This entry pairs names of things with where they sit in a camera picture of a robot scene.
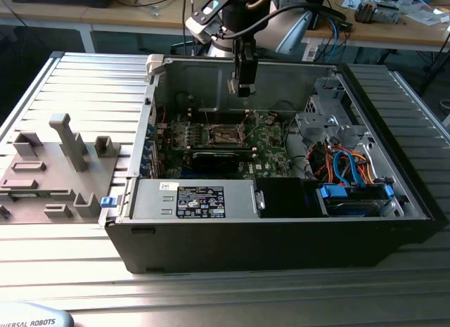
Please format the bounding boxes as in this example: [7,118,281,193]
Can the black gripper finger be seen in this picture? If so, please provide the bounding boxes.
[233,41,241,80]
[234,38,259,98]

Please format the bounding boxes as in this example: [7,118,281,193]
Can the metal socket cover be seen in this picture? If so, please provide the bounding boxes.
[240,110,264,145]

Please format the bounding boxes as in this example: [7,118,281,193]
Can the CPU socket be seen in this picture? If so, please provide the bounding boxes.
[209,122,249,147]

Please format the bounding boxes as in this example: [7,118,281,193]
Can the black plastic bay cover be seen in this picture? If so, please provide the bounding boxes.
[255,177,319,219]

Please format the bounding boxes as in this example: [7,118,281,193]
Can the grey plastic case latch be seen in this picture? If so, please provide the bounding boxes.
[145,53,166,77]

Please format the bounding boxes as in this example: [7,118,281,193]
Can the green motherboard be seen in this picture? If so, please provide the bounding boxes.
[154,110,296,180]

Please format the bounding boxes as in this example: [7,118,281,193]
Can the metal drive cage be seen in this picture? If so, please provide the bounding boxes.
[294,77,374,155]

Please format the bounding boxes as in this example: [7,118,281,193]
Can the black graphics card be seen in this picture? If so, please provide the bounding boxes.
[189,149,256,173]

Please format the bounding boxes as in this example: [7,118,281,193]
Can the wooden desk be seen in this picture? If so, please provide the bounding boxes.
[302,0,450,53]
[0,0,226,53]

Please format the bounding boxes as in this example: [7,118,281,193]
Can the small finned heatsink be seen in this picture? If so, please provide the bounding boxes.
[354,0,375,24]

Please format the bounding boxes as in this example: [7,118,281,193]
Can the hard disk in blue carrier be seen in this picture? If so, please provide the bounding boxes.
[315,184,395,218]

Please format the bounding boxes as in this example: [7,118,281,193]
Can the grey power supply unit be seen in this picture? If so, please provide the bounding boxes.
[128,178,259,221]

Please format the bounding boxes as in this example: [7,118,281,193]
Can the black PC case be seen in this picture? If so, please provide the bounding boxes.
[104,54,449,275]

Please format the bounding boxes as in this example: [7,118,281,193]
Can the grey parts rack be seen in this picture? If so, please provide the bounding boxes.
[0,112,122,225]

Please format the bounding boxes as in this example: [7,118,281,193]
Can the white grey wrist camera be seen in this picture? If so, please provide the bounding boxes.
[185,0,226,45]

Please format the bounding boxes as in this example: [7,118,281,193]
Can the metal wire locking lever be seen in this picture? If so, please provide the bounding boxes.
[247,120,264,145]
[200,98,214,131]

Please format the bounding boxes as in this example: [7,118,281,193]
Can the blue flat data cable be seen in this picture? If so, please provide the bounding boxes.
[332,149,366,188]

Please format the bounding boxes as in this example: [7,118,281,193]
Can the orange wire bundle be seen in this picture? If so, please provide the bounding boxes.
[309,147,378,184]

